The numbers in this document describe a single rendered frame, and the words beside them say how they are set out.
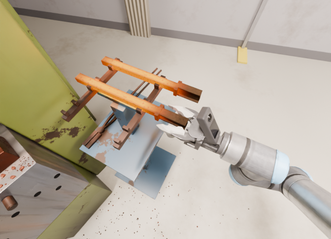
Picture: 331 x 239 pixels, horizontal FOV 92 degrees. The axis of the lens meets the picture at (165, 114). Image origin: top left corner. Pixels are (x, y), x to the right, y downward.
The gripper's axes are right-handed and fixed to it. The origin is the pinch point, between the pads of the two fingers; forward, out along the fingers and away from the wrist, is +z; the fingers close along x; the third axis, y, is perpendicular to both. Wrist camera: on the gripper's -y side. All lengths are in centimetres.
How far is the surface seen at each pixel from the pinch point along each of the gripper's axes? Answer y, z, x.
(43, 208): 38, 36, -47
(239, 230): 102, -67, -9
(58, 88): 8.0, 48.4, -4.5
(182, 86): -1.9, -0.6, 11.7
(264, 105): 102, -64, 116
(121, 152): 26.4, 16.0, -12.4
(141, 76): -0.5, 15.4, 10.6
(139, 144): 26.4, 11.0, -5.4
